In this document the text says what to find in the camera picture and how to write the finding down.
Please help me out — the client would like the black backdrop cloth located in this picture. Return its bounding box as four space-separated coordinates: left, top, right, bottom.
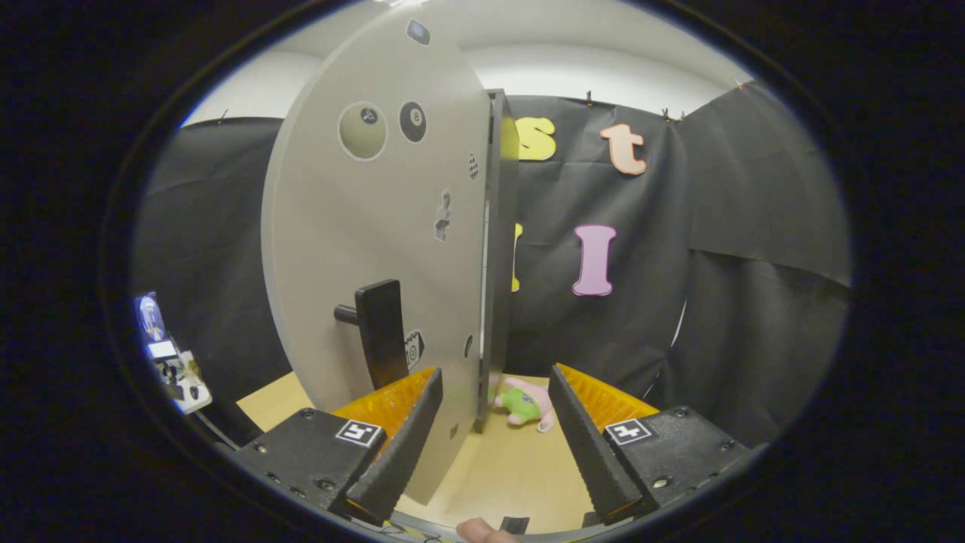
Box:
130 79 853 450

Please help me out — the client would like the grey shoe cabinet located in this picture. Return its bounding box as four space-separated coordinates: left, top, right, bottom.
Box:
473 88 521 435

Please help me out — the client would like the white cluttered desk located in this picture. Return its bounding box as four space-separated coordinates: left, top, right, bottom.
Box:
134 291 214 416

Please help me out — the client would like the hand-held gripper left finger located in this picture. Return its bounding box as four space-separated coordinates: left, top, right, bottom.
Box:
225 367 445 526

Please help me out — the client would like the pink and green plush toy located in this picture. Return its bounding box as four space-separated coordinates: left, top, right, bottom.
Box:
493 377 557 434

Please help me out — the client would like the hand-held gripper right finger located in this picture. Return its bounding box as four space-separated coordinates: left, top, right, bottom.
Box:
547 363 752 526

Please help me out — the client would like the black door handle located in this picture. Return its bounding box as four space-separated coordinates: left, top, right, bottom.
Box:
334 279 410 391

